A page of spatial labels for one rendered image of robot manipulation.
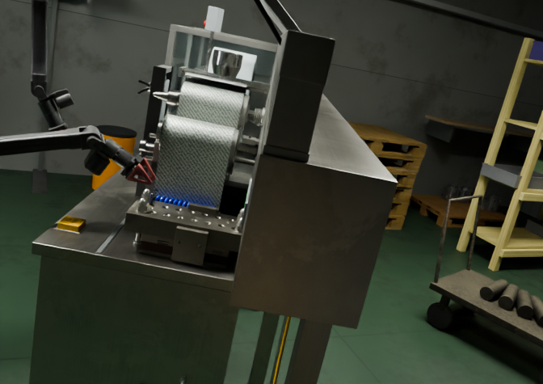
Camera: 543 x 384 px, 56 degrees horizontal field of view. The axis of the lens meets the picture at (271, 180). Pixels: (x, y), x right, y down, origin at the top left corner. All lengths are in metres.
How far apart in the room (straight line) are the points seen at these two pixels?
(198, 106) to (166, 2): 3.26
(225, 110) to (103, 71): 3.25
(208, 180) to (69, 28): 3.48
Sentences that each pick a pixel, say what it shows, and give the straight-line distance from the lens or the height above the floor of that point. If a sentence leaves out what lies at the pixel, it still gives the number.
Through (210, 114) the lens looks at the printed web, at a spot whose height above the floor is 1.31.
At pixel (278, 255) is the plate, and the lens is 0.96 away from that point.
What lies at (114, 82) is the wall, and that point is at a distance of 5.18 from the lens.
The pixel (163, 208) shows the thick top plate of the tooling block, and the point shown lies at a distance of 1.75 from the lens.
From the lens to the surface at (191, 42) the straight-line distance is 2.79.
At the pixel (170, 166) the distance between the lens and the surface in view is 1.81.
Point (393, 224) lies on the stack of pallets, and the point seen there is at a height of 0.06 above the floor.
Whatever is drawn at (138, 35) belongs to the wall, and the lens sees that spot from 5.16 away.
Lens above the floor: 1.64
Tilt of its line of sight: 15 degrees down
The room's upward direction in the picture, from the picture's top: 12 degrees clockwise
